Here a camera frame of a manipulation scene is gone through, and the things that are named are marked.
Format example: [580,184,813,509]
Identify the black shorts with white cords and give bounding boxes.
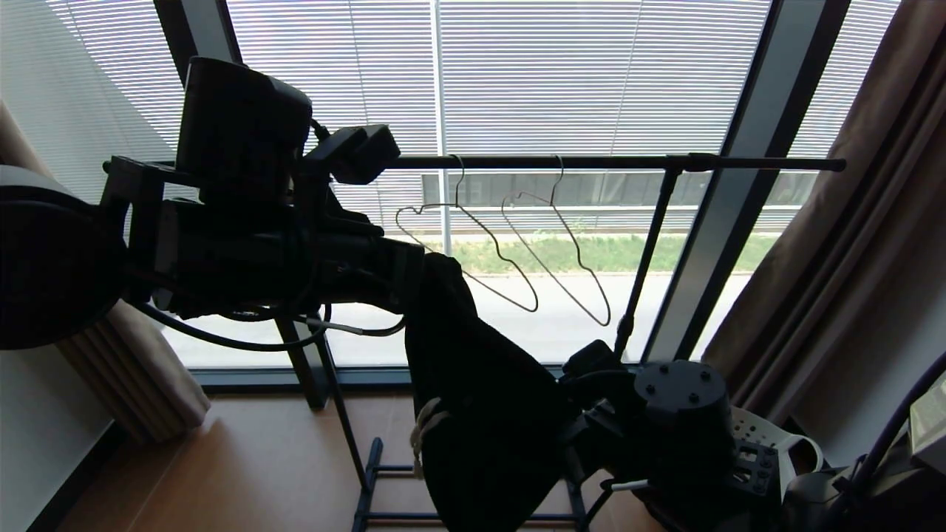
[404,253,585,532]

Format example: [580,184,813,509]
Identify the black clothes rack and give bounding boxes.
[102,151,848,532]

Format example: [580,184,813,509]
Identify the brown curtain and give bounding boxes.
[0,100,212,444]
[702,0,946,429]

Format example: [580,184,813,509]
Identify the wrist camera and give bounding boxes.
[302,123,402,215]
[563,340,633,386]

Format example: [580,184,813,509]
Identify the white laundry basket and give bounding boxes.
[728,405,826,505]

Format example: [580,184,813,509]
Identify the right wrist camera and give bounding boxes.
[563,340,633,386]

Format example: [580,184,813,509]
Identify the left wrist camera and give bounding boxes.
[302,123,402,215]

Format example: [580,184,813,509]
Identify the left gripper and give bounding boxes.
[307,211,426,313]

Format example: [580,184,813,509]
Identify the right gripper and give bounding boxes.
[565,388,642,481]

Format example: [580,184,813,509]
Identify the window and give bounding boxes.
[0,0,901,389]

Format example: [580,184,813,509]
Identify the pink clothes hanger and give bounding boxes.
[501,154,613,327]
[395,154,540,313]

